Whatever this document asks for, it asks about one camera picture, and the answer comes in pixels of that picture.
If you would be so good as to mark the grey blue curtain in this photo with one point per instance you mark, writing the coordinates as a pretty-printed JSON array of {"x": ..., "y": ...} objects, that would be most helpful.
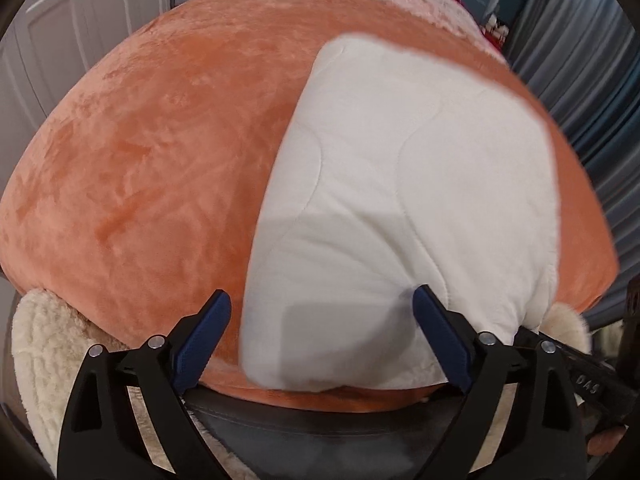
[{"x": 581, "y": 59}]

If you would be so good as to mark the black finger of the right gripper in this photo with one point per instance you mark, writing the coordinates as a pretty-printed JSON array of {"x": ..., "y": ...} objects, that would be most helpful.
[{"x": 591, "y": 379}]

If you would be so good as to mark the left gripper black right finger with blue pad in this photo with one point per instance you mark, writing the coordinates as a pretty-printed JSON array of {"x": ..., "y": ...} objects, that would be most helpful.
[{"x": 518, "y": 417}]

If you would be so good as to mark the black leather bench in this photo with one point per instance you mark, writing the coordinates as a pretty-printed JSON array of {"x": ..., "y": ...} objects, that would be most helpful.
[{"x": 283, "y": 443}]

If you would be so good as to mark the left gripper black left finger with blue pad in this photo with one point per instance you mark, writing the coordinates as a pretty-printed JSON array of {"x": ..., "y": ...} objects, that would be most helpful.
[{"x": 100, "y": 437}]

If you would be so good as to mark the white wardrobe doors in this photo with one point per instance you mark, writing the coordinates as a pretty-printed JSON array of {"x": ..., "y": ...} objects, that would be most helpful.
[{"x": 48, "y": 47}]

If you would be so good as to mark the orange plush bed blanket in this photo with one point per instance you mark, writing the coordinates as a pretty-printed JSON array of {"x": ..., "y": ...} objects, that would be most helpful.
[{"x": 140, "y": 194}]

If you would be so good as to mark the red white plush toy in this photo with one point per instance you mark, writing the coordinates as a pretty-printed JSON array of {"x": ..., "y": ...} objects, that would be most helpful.
[{"x": 492, "y": 29}]

